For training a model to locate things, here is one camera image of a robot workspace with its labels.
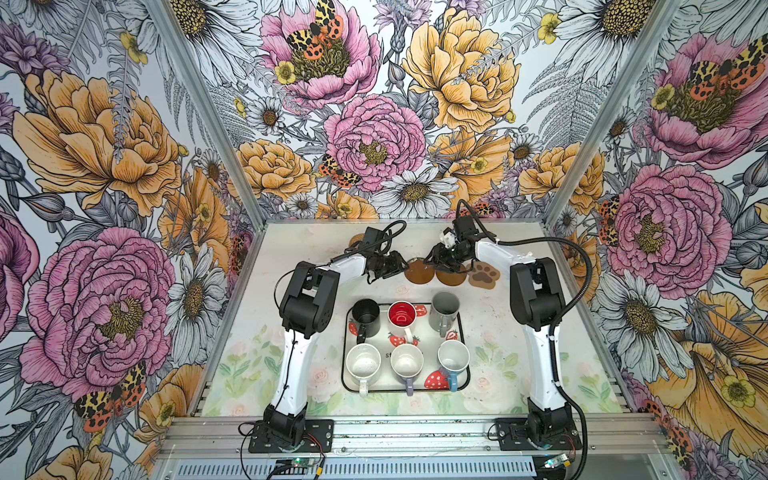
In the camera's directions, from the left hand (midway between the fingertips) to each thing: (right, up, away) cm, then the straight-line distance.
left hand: (404, 273), depth 103 cm
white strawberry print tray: (-5, -18, -11) cm, 22 cm away
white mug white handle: (-12, -23, -18) cm, 32 cm away
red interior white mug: (-1, -12, -10) cm, 16 cm away
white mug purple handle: (0, -23, -18) cm, 29 cm away
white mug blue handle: (+13, -22, -18) cm, 31 cm away
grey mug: (+12, -11, -9) cm, 18 cm away
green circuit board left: (-25, -41, -32) cm, 58 cm away
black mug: (-12, -12, -12) cm, 21 cm away
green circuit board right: (+34, -42, -31) cm, 62 cm away
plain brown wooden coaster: (+18, -2, +2) cm, 18 cm away
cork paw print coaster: (+27, -1, +2) cm, 27 cm away
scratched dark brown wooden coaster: (+5, 0, +2) cm, 6 cm away
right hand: (+9, +1, 0) cm, 9 cm away
